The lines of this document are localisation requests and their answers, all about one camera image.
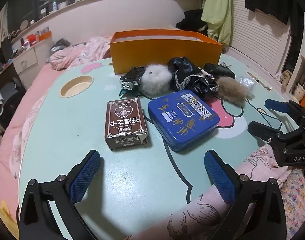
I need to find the black clothes pile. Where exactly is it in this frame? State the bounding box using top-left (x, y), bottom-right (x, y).
top-left (176, 9), bottom-right (208, 36)

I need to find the blue metal tin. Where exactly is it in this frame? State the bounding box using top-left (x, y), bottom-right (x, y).
top-left (148, 90), bottom-right (220, 152)

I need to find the brown card box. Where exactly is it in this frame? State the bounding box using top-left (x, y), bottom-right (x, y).
top-left (104, 97), bottom-right (148, 151)

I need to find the orange cardboard box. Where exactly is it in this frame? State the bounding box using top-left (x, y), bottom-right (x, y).
top-left (110, 29), bottom-right (223, 74)

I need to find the green hanging garment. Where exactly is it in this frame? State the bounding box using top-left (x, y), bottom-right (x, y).
top-left (201, 0), bottom-right (233, 46)

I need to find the black hair claw clip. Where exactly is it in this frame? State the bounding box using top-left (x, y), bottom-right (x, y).
top-left (119, 67), bottom-right (146, 98)

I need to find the black lace scrunchie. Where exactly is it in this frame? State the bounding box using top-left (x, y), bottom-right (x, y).
top-left (167, 57), bottom-right (219, 99)

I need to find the clear crinkled plastic wrap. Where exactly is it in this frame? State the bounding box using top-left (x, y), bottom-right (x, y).
top-left (238, 76), bottom-right (256, 93)

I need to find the white bedside drawer cabinet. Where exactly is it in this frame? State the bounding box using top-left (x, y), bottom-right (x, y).
top-left (13, 37), bottom-right (54, 89)

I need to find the brown fur pompom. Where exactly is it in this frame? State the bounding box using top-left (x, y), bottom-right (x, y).
top-left (216, 76), bottom-right (253, 106)

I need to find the pink floral duvet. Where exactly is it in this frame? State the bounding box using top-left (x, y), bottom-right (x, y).
top-left (49, 36), bottom-right (111, 71)

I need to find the white fur pompom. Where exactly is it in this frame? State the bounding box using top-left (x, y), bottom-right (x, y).
top-left (140, 64), bottom-right (172, 96)

